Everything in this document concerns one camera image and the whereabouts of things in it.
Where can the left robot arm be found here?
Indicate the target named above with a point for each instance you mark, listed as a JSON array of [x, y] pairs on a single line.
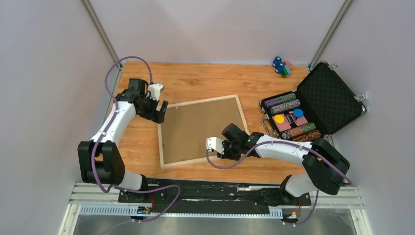
[[99, 158]]

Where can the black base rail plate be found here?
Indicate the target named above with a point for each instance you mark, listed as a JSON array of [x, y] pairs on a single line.
[[210, 197]]

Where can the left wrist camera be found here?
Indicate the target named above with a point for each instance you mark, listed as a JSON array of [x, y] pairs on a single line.
[[154, 91]]

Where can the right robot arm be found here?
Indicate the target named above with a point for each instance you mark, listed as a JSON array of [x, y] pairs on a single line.
[[325, 168]]

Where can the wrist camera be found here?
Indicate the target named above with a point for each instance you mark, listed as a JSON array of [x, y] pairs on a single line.
[[215, 144], [154, 91]]

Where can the light wooden picture frame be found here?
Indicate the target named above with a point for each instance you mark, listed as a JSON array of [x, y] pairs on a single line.
[[168, 152]]

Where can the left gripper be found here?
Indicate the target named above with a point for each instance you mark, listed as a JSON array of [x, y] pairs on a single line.
[[157, 114]]

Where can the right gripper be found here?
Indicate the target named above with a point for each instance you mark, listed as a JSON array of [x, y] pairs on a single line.
[[225, 155]]

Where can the poker chip tray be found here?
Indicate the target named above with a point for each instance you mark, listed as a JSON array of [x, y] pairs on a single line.
[[289, 119]]

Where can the colourful toy blocks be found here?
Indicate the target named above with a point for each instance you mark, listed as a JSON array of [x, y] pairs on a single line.
[[282, 67]]

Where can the black foam-lined case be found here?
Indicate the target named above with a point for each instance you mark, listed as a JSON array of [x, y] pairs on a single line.
[[327, 99]]

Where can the wooden backing board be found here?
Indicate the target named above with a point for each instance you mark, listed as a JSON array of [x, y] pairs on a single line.
[[197, 129]]

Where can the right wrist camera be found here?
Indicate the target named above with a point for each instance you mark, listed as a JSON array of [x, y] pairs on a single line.
[[215, 144]]

